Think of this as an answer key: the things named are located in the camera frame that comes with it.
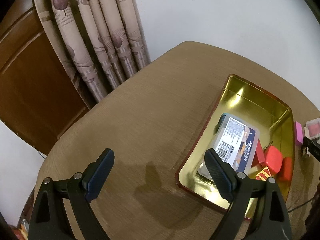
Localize brown wooden door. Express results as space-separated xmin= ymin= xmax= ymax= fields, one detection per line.
xmin=1 ymin=0 xmax=88 ymax=155

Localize red rectangular block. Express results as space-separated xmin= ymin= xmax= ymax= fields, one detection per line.
xmin=251 ymin=140 xmax=265 ymax=167

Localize yellow striped cube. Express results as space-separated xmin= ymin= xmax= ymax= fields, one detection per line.
xmin=254 ymin=166 xmax=272 ymax=181

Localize beige patterned curtain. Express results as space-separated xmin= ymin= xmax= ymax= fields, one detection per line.
xmin=33 ymin=0 xmax=149 ymax=108

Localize black cable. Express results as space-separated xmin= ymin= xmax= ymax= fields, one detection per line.
xmin=287 ymin=194 xmax=315 ymax=213

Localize pink rectangular block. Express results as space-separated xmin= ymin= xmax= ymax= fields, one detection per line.
xmin=295 ymin=121 xmax=303 ymax=146

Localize red gold toffee tin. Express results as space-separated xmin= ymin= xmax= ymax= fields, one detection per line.
xmin=176 ymin=74 xmax=295 ymax=211

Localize clear plastic labelled box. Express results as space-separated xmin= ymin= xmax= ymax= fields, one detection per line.
xmin=199 ymin=113 xmax=260 ymax=175

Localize small clear case red contents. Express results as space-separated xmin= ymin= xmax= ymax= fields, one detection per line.
xmin=306 ymin=118 xmax=320 ymax=139

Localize gold ribbed rectangular box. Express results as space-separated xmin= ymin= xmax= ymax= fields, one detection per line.
xmin=302 ymin=126 xmax=311 ymax=157

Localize red rounded plastic case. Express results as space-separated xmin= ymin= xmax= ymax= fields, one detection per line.
xmin=262 ymin=145 xmax=283 ymax=175

